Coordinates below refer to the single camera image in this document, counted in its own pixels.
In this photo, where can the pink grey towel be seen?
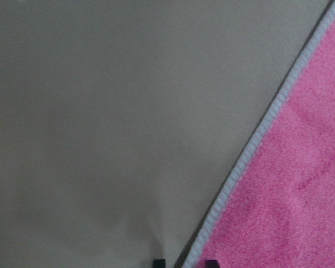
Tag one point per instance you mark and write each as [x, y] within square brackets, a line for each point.
[277, 206]

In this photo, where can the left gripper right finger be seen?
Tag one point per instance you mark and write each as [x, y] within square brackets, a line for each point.
[211, 264]

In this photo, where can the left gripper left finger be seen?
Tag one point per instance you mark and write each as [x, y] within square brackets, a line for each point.
[159, 263]

